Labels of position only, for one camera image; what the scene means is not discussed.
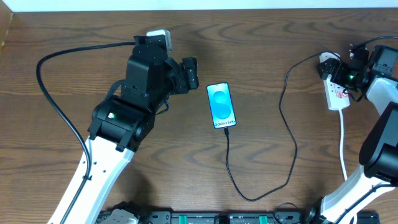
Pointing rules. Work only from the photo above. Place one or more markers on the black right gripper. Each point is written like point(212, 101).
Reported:
point(328, 70)

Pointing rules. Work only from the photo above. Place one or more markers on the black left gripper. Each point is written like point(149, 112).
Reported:
point(189, 73)

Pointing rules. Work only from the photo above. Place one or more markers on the blue Galaxy smartphone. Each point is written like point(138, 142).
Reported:
point(221, 105)

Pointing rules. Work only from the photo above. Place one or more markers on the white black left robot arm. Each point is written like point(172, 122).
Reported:
point(121, 122)

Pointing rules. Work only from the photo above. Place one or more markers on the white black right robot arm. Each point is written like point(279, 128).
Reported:
point(369, 72)

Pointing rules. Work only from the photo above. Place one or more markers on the white power strip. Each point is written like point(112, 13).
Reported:
point(335, 98)

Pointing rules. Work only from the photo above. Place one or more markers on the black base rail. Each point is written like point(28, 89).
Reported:
point(128, 212)

